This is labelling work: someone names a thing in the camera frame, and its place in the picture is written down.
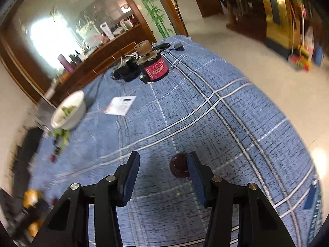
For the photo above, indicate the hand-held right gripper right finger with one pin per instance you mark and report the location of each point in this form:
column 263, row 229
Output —
column 198, row 182

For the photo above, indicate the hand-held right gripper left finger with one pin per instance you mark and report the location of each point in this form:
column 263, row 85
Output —
column 127, row 182

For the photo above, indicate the dark passion fruit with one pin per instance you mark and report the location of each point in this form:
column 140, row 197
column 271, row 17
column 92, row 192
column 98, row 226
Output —
column 179, row 165

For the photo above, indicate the blue plaid tablecloth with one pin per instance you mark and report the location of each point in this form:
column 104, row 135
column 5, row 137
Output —
column 218, row 123

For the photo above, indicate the black chair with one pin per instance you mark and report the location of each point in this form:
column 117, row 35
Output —
column 25, row 149

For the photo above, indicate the white paper card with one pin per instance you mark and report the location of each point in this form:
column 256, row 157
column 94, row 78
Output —
column 119, row 105

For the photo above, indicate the green bok choy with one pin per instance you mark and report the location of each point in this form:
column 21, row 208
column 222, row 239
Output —
column 62, row 135

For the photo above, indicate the white bowl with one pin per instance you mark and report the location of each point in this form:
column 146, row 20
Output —
column 69, row 113

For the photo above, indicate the green leaves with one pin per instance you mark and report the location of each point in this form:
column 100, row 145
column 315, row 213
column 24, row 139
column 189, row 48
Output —
column 67, row 111

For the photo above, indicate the clear glass pitcher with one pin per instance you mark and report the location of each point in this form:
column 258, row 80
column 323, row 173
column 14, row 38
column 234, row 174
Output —
column 41, row 117

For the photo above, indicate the black electric device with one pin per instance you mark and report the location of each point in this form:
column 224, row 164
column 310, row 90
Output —
column 126, row 70

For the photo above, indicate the red-labelled black motor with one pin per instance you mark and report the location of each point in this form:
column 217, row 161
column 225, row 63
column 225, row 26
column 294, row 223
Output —
column 153, row 68

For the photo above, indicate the brown wooden counter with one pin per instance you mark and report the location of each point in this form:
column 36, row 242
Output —
column 87, row 64

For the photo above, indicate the purple bottle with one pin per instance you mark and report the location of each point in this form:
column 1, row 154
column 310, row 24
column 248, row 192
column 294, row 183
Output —
column 65, row 63

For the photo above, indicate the small black adapter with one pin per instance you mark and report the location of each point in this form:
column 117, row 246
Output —
column 178, row 46

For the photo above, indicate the white tube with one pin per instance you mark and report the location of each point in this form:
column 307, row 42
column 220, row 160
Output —
column 106, row 30

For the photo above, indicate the colourful toys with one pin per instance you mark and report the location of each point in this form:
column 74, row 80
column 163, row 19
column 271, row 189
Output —
column 305, row 51

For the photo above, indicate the wooden stair railing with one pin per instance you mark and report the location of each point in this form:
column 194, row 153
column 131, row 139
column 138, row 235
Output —
column 246, row 7

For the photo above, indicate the gold cabinet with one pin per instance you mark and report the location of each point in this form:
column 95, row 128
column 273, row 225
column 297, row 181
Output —
column 277, row 12

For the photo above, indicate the green bamboo wall decal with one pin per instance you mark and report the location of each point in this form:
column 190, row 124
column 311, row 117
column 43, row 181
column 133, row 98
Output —
column 151, row 7

